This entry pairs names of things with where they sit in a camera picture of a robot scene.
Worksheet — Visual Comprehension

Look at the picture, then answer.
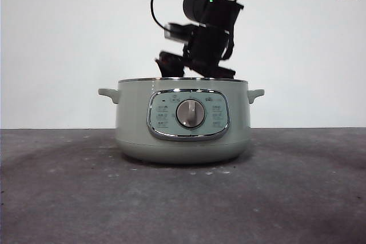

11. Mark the sage green electric pot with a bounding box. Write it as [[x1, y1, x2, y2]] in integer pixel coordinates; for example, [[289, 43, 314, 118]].
[[98, 77, 265, 165]]

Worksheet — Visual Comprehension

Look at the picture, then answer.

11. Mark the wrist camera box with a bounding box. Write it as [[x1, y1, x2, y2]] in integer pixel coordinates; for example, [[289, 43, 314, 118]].
[[164, 22, 198, 43]]

